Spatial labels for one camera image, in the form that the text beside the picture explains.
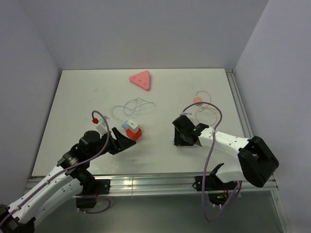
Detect white charger plug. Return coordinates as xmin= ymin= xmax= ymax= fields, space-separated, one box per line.
xmin=127 ymin=119 xmax=139 ymax=133

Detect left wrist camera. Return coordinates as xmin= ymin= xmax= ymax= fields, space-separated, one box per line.
xmin=92 ymin=116 xmax=109 ymax=135

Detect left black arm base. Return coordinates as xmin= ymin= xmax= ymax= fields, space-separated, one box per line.
xmin=75 ymin=179 xmax=111 ymax=214

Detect pink triangular power strip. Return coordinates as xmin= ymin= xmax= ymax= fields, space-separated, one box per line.
xmin=129 ymin=70 xmax=151 ymax=91

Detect aluminium front rail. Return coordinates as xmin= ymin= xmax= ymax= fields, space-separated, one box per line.
xmin=23 ymin=172 xmax=278 ymax=197

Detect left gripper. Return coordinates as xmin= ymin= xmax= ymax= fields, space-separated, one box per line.
xmin=88 ymin=127 xmax=136 ymax=160

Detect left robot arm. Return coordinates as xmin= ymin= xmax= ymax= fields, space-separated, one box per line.
xmin=0 ymin=128 xmax=136 ymax=233

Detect aluminium right rail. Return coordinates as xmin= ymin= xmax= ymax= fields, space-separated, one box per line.
xmin=225 ymin=68 xmax=293 ymax=233

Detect aluminium rail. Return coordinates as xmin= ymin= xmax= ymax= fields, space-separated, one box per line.
xmin=23 ymin=172 xmax=278 ymax=197
xmin=225 ymin=68 xmax=293 ymax=233

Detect light blue charger plug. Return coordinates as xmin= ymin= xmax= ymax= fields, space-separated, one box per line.
xmin=121 ymin=121 xmax=128 ymax=130

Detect orange pink charger plug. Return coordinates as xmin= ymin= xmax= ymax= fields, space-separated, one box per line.
xmin=193 ymin=97 xmax=202 ymax=104

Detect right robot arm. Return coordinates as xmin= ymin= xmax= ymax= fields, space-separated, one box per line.
xmin=173 ymin=115 xmax=279 ymax=189

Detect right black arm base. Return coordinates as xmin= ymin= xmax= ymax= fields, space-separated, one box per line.
xmin=205 ymin=175 xmax=238 ymax=205

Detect red cube socket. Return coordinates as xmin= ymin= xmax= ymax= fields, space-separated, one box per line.
xmin=126 ymin=128 xmax=142 ymax=141

